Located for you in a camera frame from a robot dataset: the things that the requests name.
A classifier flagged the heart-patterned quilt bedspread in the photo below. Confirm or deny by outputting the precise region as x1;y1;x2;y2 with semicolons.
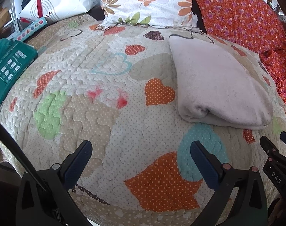
0;14;286;225

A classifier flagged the floral leaf-print pillow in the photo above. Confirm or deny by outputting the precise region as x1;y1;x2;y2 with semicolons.
101;0;197;28

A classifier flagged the black cable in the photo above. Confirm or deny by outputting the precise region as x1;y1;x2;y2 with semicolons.
0;115;49;193

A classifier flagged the white paper shopping bag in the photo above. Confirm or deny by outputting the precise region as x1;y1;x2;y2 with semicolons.
19;0;98;22

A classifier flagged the light blue shapes box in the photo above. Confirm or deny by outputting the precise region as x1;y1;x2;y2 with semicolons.
7;17;48;42

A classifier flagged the red floral fabric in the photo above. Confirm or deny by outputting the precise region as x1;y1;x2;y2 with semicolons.
195;0;286;104

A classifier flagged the green printed package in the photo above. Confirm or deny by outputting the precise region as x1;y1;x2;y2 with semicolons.
0;39;38;106

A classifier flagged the pale pink fleece garment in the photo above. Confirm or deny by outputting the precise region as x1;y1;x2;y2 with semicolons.
169;35;273;130

